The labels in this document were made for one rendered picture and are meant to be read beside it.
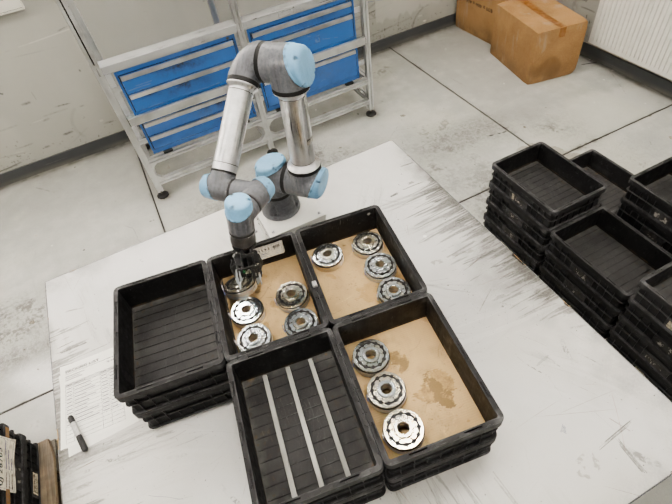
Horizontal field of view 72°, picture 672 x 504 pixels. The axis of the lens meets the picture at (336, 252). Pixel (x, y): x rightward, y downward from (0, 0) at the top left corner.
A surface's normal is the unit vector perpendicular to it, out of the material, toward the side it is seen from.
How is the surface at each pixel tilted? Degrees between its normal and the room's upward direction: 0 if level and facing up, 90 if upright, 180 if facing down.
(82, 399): 0
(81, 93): 90
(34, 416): 0
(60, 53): 90
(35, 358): 0
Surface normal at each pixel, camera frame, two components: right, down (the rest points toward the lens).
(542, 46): 0.24, 0.71
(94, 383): -0.11, -0.65
